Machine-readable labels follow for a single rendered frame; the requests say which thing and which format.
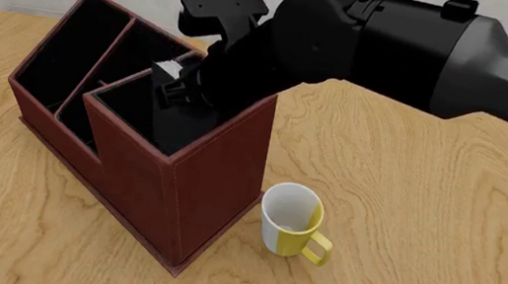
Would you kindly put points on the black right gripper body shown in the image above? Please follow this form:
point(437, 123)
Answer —
point(174, 80)

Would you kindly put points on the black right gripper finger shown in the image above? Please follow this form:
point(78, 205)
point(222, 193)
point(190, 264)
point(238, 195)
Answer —
point(179, 124)

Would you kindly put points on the grey and black right robot arm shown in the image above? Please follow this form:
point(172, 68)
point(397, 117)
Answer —
point(405, 55)

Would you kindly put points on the red-brown desk caddy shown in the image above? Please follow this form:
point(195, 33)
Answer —
point(139, 178)

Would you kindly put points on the small black plate on stalk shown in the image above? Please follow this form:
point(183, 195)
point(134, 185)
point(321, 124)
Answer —
point(223, 5)

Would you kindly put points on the white and yellow mug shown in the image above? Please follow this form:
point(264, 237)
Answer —
point(289, 242)

